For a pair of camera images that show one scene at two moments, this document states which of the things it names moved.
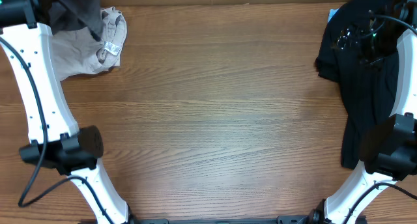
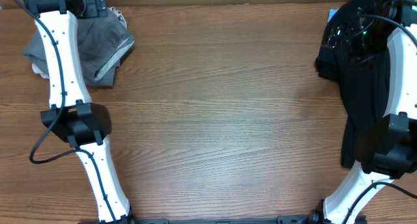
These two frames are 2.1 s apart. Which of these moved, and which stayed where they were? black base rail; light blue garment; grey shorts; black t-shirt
Moved: grey shorts
Stayed: black base rail; black t-shirt; light blue garment
